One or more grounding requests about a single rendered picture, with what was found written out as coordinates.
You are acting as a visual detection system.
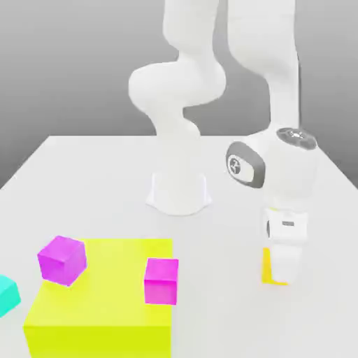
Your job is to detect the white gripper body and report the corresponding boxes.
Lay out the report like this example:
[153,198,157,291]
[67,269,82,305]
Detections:
[263,207,309,243]

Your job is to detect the small yellow cube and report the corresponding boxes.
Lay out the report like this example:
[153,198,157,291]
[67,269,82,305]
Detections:
[262,247,289,287]

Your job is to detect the small magenta cube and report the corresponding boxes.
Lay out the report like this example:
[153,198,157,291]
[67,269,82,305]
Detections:
[36,235,88,288]
[143,257,180,306]

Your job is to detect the small cyan cube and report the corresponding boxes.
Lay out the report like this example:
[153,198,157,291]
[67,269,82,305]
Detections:
[0,274,22,319]

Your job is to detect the large yellow-green box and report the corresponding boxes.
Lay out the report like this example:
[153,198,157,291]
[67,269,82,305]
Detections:
[22,238,174,358]

